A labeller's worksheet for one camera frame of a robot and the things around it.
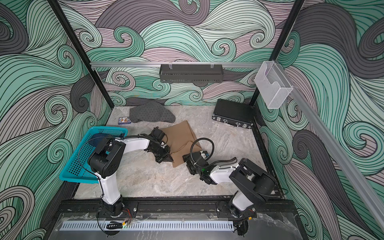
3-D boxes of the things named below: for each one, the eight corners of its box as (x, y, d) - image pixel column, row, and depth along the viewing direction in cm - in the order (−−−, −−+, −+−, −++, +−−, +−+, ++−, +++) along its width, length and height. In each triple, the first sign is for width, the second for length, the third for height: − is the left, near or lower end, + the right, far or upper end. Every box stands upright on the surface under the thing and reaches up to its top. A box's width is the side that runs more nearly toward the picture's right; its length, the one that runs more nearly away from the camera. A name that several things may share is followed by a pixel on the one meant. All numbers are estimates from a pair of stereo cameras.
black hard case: (211, 121, 113) (212, 116, 109) (218, 100, 129) (219, 95, 125) (250, 131, 107) (253, 127, 103) (252, 108, 123) (254, 103, 118)
